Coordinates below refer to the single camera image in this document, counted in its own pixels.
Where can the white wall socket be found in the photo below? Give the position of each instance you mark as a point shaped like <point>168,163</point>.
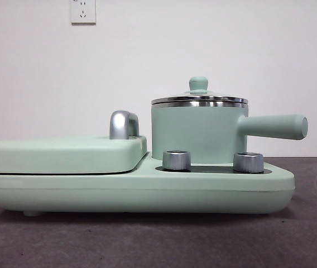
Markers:
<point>82,12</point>

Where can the mint green griddle cover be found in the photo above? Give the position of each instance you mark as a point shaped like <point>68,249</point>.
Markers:
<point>63,156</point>

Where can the glass lid with green knob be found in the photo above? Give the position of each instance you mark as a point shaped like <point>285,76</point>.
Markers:
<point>198,83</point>

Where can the silver control knob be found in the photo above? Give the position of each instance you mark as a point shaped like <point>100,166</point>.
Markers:
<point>176,160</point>
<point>248,162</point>

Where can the mint green breakfast machine base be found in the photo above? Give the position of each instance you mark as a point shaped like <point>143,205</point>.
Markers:
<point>91,192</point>

